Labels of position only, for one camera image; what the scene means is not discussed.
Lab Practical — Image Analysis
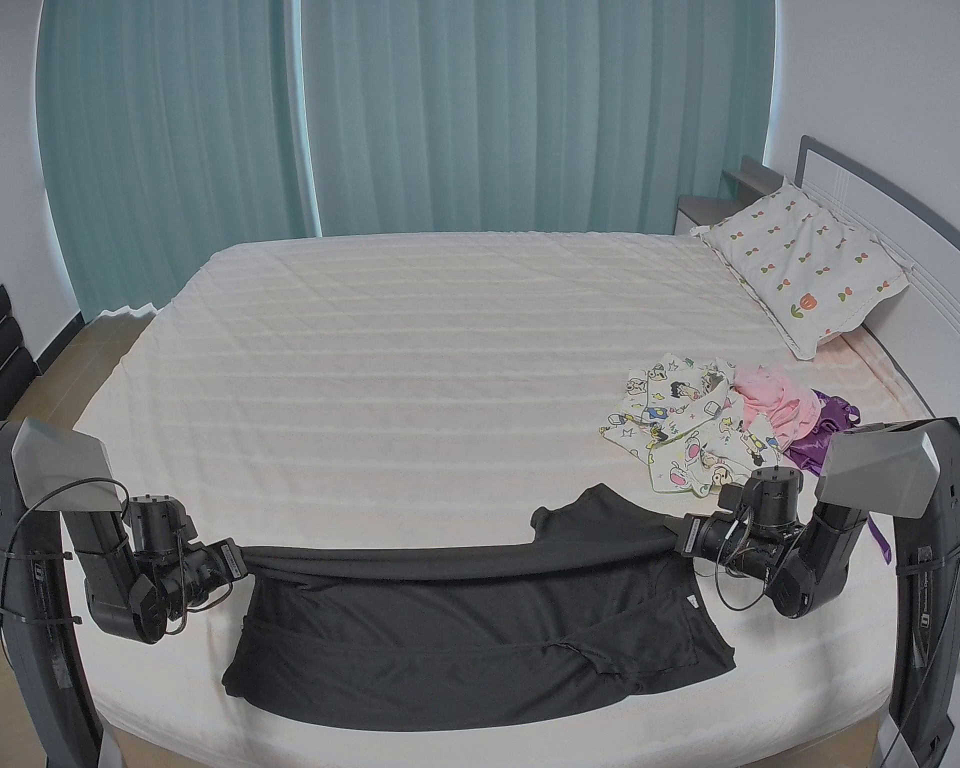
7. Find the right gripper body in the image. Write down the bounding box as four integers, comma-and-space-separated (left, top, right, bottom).
673, 512, 733, 564

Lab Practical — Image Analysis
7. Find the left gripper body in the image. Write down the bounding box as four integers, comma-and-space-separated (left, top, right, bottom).
196, 538, 253, 588

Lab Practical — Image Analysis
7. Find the black T-shirt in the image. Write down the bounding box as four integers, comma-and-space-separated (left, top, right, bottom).
221, 483, 738, 730

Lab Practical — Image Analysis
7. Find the bed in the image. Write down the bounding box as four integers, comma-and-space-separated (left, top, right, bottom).
69, 135, 960, 768

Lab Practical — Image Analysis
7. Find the white printed pyjama garment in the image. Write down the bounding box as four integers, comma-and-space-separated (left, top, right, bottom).
597, 358, 781, 498

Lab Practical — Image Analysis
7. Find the purple garment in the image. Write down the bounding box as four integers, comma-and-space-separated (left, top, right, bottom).
783, 386, 894, 564

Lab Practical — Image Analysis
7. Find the pink garment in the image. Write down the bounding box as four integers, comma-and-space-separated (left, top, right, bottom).
733, 363, 824, 444

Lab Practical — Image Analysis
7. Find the white printed pillow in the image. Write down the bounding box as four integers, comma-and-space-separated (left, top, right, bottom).
701, 176, 909, 361

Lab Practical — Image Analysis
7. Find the dark grey chest of drawers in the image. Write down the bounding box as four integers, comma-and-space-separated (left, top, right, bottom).
0, 283, 42, 421

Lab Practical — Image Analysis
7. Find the grey bedside table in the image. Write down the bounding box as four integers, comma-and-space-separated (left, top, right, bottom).
675, 156, 785, 237

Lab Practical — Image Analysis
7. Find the blue-green curtain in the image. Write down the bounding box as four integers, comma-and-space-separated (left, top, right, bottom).
296, 0, 777, 237
36, 0, 324, 320

